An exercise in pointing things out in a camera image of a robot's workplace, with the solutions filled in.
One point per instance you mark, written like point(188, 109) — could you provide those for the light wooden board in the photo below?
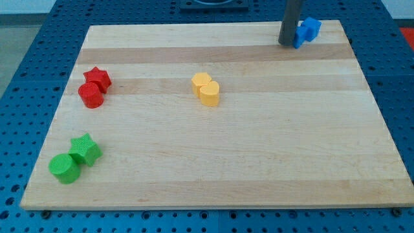
point(294, 128)

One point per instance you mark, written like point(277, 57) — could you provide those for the green star block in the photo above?
point(84, 150)

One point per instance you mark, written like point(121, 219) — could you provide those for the yellow hexagon block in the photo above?
point(200, 79)

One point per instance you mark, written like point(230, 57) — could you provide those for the yellow heart block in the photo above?
point(209, 94)

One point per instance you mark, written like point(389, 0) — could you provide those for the blue cube block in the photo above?
point(312, 27)

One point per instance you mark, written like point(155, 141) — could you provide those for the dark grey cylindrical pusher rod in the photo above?
point(290, 22)

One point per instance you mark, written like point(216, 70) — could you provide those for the blue moon block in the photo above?
point(300, 36)

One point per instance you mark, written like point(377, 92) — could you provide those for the red star block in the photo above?
point(99, 77)

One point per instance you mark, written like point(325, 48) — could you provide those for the red cylinder block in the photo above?
point(90, 95)

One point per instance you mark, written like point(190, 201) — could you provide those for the green cylinder block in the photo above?
point(64, 168)

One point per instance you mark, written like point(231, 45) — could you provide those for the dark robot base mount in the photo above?
point(187, 5)

